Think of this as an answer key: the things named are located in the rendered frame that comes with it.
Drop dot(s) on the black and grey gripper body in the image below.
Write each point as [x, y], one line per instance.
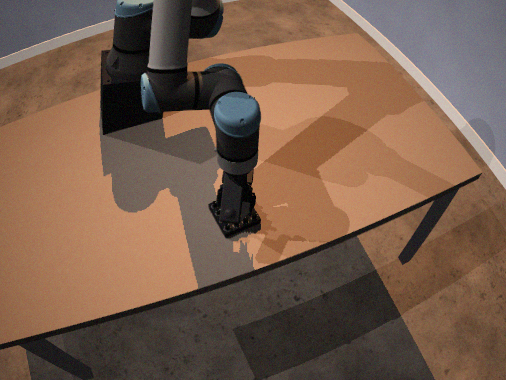
[247, 185]

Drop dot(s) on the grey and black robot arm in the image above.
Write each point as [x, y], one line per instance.
[169, 87]

